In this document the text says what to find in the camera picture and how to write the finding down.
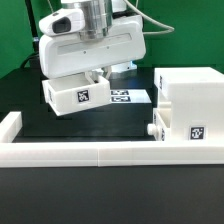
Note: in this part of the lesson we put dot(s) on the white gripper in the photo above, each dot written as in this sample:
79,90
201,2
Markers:
62,52

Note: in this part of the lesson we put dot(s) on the white front drawer box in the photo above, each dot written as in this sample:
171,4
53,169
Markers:
159,128

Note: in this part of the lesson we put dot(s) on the white drawer box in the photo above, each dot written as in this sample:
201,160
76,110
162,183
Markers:
159,128
76,93

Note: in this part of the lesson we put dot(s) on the white drawer cabinet housing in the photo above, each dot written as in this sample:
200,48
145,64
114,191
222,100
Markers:
196,95

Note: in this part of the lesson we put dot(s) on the black camera stand pole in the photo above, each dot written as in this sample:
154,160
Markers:
33,58

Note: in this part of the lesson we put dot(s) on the white U-shaped fence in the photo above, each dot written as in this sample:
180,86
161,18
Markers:
99,154

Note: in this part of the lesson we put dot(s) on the white fiducial marker sheet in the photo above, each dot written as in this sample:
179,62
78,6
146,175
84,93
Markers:
130,96

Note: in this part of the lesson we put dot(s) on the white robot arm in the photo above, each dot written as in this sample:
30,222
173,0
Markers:
84,35

